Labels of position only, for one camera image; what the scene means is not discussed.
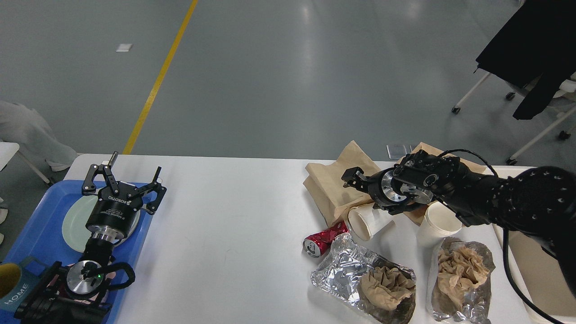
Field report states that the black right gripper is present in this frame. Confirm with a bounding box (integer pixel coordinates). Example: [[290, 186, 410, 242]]
[[341, 166, 416, 215]]

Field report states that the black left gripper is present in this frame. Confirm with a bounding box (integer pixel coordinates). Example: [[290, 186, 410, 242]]
[[81, 151, 167, 241]]

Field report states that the brown paper bag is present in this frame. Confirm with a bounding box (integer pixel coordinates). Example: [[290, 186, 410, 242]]
[[304, 141, 381, 227], [396, 142, 488, 225]]

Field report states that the green plate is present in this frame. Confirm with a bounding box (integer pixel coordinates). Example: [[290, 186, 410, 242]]
[[62, 194, 142, 252]]

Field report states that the foil wrapper with napkin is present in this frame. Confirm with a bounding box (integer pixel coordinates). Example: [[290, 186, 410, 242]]
[[310, 233, 416, 324]]

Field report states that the pink mug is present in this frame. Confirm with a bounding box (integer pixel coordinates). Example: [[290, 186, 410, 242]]
[[58, 260, 117, 304]]

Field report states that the dark teal mug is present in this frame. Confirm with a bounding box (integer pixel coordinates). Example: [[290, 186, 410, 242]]
[[0, 256, 49, 313]]

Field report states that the foil bag under right arm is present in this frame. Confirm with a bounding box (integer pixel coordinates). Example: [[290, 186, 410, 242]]
[[426, 237, 495, 324]]

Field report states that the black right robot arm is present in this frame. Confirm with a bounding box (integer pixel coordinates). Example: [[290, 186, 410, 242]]
[[342, 149, 576, 324]]

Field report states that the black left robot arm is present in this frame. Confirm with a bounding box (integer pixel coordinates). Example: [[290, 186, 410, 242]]
[[4, 152, 167, 324]]

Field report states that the white paper cup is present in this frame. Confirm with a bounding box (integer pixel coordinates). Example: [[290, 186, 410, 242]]
[[416, 202, 463, 248], [348, 203, 394, 241]]

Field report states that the pink plate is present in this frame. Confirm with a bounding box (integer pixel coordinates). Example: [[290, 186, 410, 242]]
[[113, 224, 138, 247]]

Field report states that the crushed red soda can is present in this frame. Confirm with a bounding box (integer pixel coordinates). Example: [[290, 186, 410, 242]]
[[302, 221, 348, 258]]

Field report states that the blue plastic tray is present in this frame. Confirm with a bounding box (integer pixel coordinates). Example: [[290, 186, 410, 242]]
[[0, 180, 158, 324]]

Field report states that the person in light trousers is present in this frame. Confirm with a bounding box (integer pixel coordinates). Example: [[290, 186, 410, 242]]
[[0, 100, 80, 172]]

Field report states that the beige plastic bin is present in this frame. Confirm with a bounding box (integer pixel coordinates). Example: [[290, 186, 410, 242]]
[[495, 166, 575, 324]]

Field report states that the black jacket on chair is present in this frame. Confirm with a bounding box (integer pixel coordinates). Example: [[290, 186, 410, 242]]
[[476, 0, 576, 120]]

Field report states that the white rolling chair frame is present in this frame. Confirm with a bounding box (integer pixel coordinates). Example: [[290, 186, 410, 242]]
[[448, 76, 575, 169]]

